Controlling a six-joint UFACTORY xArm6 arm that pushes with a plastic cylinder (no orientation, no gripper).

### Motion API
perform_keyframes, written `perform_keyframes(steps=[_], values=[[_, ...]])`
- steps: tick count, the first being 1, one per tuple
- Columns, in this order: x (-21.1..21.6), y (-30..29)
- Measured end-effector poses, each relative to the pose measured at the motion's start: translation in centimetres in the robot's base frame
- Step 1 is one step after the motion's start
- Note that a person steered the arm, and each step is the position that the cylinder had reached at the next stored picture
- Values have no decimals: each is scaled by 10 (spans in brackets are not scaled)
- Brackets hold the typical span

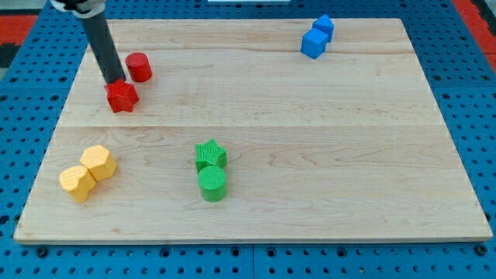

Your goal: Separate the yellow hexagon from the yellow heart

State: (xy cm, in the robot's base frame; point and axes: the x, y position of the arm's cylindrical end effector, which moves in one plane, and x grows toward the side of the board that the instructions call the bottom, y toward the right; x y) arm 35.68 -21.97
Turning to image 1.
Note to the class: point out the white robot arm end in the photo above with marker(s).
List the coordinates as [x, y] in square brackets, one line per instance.
[83, 9]

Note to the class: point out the yellow hexagon block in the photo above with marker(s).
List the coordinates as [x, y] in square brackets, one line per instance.
[99, 161]

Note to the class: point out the yellow heart block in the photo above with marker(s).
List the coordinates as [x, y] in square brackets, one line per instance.
[77, 181]

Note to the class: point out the light wooden board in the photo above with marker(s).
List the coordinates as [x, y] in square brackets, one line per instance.
[350, 147]

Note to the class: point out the green star block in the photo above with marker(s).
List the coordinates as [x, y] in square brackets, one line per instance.
[210, 154]

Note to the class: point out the green cylinder block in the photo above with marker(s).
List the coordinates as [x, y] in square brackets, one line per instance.
[212, 183]

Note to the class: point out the blue cube block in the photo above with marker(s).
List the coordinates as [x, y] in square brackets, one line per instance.
[313, 43]

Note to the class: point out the red cylinder block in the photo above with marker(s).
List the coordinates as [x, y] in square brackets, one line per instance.
[139, 67]

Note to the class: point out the red star block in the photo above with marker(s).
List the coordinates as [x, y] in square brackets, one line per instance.
[121, 96]

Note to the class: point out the blue pentagon block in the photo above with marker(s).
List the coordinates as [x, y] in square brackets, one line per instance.
[325, 24]

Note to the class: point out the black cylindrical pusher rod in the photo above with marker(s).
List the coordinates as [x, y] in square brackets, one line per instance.
[101, 42]

